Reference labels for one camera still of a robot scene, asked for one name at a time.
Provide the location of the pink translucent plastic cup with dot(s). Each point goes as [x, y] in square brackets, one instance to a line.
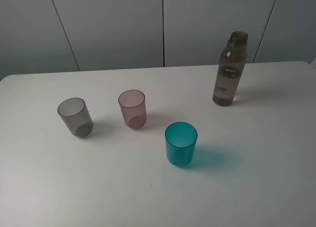
[133, 108]

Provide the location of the teal translucent plastic cup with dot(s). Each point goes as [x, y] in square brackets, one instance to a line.
[180, 140]

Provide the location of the brown transparent water bottle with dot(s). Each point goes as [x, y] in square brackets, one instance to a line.
[231, 65]

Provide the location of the grey translucent plastic cup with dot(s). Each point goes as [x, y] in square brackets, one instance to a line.
[76, 116]

